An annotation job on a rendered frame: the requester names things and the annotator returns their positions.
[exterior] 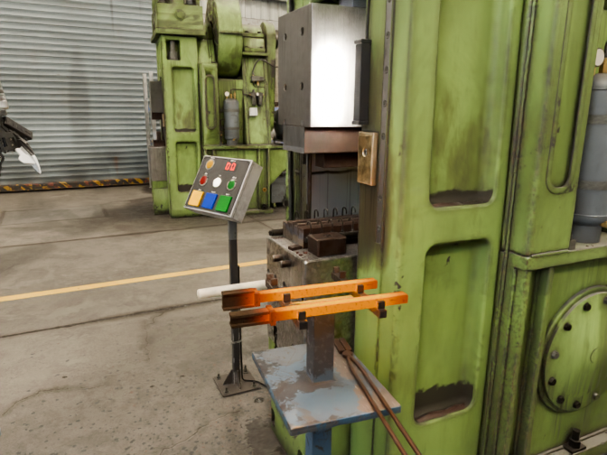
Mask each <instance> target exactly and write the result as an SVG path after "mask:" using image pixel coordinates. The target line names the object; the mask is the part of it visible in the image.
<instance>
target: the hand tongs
mask: <svg viewBox="0 0 607 455"><path fill-rule="evenodd" d="M334 347H335V348H336V349H337V351H338V352H339V354H342V356H343V357H344V358H347V362H348V365H349V368H350V371H351V373H352V374H353V375H354V377H355V379H356V380H357V382H358V384H359V385H360V387H361V389H362V391H363V392H364V394H365V396H366V397H367V398H368V400H369V402H370V404H371V405H372V407H373V408H374V410H375V412H376V413H377V415H378V417H379V419H380V421H382V423H383V424H384V426H385V428H386V429H387V431H388V433H389V435H390V437H391V438H392V440H393V441H394V443H395V444H396V446H397V448H398V449H399V451H400V452H401V454H402V455H408V454H407V453H406V451H405V449H404V447H403V446H402V444H401V443H400V441H399V440H398V438H397V436H396V435H395V434H394V432H393V430H392V429H391V427H390V426H389V424H388V422H387V420H386V419H385V417H384V416H383V414H382V412H381V411H380V410H379V409H378V406H377V405H376V403H375V402H374V400H373V398H372V397H371V395H370V394H369V391H368V390H367V388H366V387H365V386H364V384H363V383H362V381H361V380H360V377H359V376H358V374H357V373H356V371H355V369H354V368H353V366H352V364H351V361H352V362H353V363H354V364H355V365H356V366H357V367H358V368H359V369H360V371H361V372H362V374H363V375H364V376H365V377H366V379H367V380H368V382H369V384H370V386H371V387H372V389H373V390H374V392H375V393H376V395H377V396H378V398H379V400H380V401H381V403H382V404H383V405H384V406H385V408H386V409H387V411H388V413H389V415H390V416H391V418H392V419H393V421H394V422H395V424H396V425H397V427H398V429H399V430H400V431H401V432H402V434H403V436H404V437H405V439H406V441H407V442H408V444H409V445H410V447H411V448H412V450H413V451H414V453H415V454H416V455H422V453H421V452H420V450H419V449H418V448H417V447H416V445H415V444H414V442H413V441H412V439H411V438H410V436H409V435H408V433H407V432H406V430H405V428H404V427H403V425H402V424H401V422H400V421H399V420H398V418H397V417H396V415H395V414H394V412H393V411H392V409H391V408H390V406H389V405H388V403H387V401H386V400H385V398H384V397H383V395H382V394H381V393H380V392H379V390H378V389H377V387H376V386H375V384H374V383H373V381H372V380H371V378H370V377H369V375H368V373H367V372H366V370H365V369H364V368H363V366H362V365H361V364H360V363H359V362H358V361H357V360H356V359H355V358H354V357H353V353H352V349H351V347H350V345H349V344H348V342H347V341H346V339H345V338H339V339H334Z"/></svg>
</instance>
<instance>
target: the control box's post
mask: <svg viewBox="0 0 607 455"><path fill-rule="evenodd" d="M228 232H229V284H236V283H238V241H237V239H238V230H237V222H234V221H230V220H228ZM231 340H232V341H233V342H235V341H239V328H236V329H231ZM231 347H232V369H233V373H234V384H236V371H237V370H238V374H239V379H240V353H239V343H235V344H232V343H231Z"/></svg>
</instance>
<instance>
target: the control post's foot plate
mask: <svg viewBox="0 0 607 455"><path fill-rule="evenodd" d="M243 377H244V379H249V380H250V379H251V380H255V378H254V377H253V376H252V375H251V373H250V372H249V370H248V369H247V365H245V368H244V370H243ZM212 379H213V381H214V383H215V385H216V386H217V389H218V390H219V392H220V394H221V395H222V397H230V396H233V395H243V394H244V393H249V392H254V391H256V390H260V389H262V388H261V386H260V385H259V384H258V382H256V381H253V382H251V381H244V380H242V378H241V371H240V379H239V374H238V370H237V371H236V384H234V373H233V369H230V371H229V373H228V374H226V375H221V376H220V375H219V373H218V375H217V376H214V377H213V378H212Z"/></svg>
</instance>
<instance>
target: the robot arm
mask: <svg viewBox="0 0 607 455"><path fill-rule="evenodd" d="M8 108H9V106H8V104H7V101H6V98H5V93H4V91H3V88H2V85H1V82H0V176H1V170H2V162H3V161H4V160H5V157H4V156H3V154H2V152H4V153H9V152H11V151H14V152H17V153H18V154H19V155H20V156H19V158H18V159H19V160H20V161H21V162H22V163H27V164H30V165H32V166H33V168H34V169H35V170H36V171H37V172H38V173H39V174H41V173H42V172H41V168H40V165H39V163H38V161H37V158H36V157H35V153H34V152H33V149H32V147H31V146H30V145H29V144H28V143H27V142H26V141H28V140H32V139H33V132H32V131H30V130H28V129H27V128H25V127H23V126H22V125H19V124H18V123H16V122H15V121H14V120H12V119H11V118H9V117H7V116H6V115H7V112H6V110H5V109H8ZM2 116H3V117H2Z"/></svg>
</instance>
